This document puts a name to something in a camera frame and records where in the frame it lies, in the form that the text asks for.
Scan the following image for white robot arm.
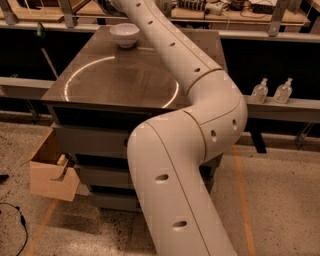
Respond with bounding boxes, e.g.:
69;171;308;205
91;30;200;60
110;0;248;256

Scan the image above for white ceramic bowl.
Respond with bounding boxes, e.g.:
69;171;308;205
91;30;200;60
110;23;140;48

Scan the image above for grey three-drawer cabinet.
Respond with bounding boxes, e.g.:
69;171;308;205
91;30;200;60
41;25;231;214

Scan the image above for clear sanitizer bottle left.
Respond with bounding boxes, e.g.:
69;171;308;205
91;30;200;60
250;78;268;103

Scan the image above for clear sanitizer bottle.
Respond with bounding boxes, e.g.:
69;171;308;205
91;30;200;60
250;78;268;103
273;78;293;104

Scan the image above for open cardboard box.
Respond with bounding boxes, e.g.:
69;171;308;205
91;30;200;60
28;127;80;202

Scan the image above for clear sanitizer bottle right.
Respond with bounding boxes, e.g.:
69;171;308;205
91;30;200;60
273;78;293;104

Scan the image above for green-tipped pole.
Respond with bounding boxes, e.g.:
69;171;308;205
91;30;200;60
35;22;58;78

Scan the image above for wooden workbench behind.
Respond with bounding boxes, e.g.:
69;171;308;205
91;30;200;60
0;0;320;38

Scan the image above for black floor cable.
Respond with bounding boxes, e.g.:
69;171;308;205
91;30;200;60
0;202;29;256

